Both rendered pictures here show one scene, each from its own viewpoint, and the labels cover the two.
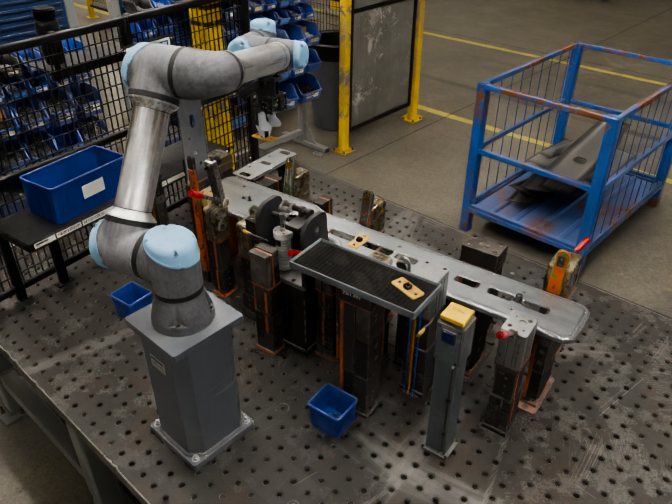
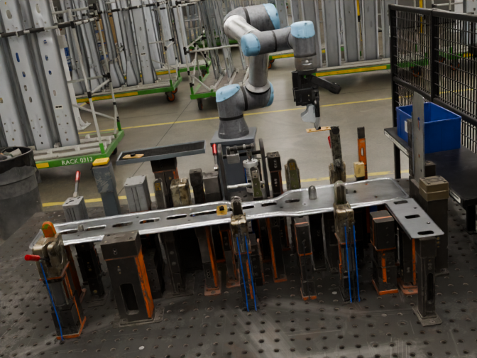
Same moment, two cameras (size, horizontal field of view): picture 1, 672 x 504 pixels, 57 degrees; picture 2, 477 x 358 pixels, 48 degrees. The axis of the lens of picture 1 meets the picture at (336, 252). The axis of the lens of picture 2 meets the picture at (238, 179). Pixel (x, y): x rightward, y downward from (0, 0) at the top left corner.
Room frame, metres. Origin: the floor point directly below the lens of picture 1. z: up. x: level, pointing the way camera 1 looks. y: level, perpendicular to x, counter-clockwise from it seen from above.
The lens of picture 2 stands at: (3.24, -1.05, 1.79)
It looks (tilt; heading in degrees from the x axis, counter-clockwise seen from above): 20 degrees down; 146
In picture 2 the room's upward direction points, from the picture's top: 8 degrees counter-clockwise
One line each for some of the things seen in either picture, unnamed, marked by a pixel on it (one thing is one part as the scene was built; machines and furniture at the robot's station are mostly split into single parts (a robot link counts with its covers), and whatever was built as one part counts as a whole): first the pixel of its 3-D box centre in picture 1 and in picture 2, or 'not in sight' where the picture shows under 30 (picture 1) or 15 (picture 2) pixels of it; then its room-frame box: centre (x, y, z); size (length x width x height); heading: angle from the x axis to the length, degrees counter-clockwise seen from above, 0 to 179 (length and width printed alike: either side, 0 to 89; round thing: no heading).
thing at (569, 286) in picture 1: (553, 308); (60, 286); (1.49, -0.66, 0.88); 0.15 x 0.11 x 0.36; 145
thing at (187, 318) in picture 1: (181, 300); (232, 124); (1.18, 0.37, 1.15); 0.15 x 0.15 x 0.10
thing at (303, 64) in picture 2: not in sight; (306, 62); (1.89, 0.21, 1.50); 0.08 x 0.08 x 0.05
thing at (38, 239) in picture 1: (123, 185); (442, 156); (2.04, 0.77, 1.02); 0.90 x 0.22 x 0.03; 145
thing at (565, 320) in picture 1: (365, 243); (216, 212); (1.67, -0.10, 1.00); 1.38 x 0.22 x 0.02; 55
